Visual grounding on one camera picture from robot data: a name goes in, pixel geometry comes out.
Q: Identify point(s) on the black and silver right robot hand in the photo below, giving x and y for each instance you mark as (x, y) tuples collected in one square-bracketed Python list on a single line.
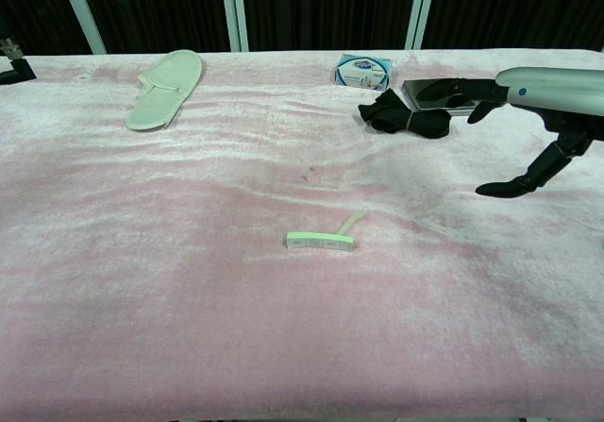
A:
[(552, 89)]

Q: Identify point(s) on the black and silver digital scale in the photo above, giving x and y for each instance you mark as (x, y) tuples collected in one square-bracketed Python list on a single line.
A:
[(409, 90)]

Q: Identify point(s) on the black rolled socks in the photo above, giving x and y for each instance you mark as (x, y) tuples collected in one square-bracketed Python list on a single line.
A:
[(391, 113)]

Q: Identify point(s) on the black curtain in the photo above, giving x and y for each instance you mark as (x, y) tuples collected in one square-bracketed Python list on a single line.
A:
[(330, 6)]

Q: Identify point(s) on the pink plush blanket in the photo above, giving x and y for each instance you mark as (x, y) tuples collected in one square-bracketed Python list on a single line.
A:
[(302, 323)]

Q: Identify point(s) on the white disposable slipper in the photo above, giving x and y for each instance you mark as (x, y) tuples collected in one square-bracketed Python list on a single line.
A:
[(162, 89)]

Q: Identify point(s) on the double white frame post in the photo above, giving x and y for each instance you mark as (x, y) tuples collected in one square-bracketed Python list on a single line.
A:
[(235, 11)]

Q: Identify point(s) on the slanted white frame post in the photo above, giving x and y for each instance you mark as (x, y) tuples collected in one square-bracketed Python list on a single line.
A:
[(80, 11)]

